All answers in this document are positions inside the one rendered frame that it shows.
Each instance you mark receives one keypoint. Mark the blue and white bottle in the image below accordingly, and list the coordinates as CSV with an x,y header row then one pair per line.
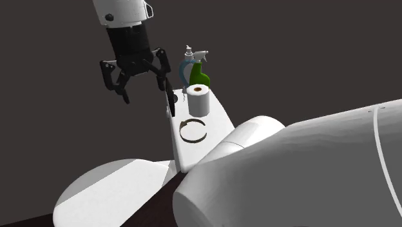
x,y
182,67

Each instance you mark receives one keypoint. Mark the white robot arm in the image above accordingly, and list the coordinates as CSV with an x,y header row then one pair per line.
x,y
282,176

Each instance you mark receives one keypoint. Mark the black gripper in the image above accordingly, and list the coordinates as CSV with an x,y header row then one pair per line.
x,y
130,47

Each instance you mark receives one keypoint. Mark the white toilet paper roll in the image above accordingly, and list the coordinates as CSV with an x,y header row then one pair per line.
x,y
198,103

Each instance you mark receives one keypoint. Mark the green spray bottle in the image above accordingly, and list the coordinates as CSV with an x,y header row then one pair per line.
x,y
198,77

